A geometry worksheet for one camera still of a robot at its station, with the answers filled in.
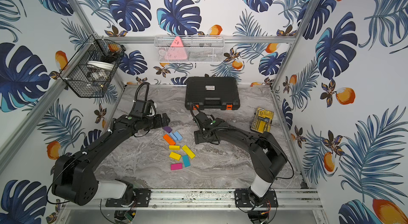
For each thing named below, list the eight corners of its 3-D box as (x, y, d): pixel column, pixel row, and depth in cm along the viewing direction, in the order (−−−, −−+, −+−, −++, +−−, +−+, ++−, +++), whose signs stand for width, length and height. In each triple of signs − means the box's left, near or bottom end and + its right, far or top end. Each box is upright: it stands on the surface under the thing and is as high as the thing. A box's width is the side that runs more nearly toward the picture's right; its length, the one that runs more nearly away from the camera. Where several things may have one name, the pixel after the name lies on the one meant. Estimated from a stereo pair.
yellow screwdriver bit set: (249, 129, 101) (250, 125, 98) (255, 109, 110) (256, 106, 107) (268, 135, 98) (270, 132, 95) (272, 115, 107) (274, 111, 104)
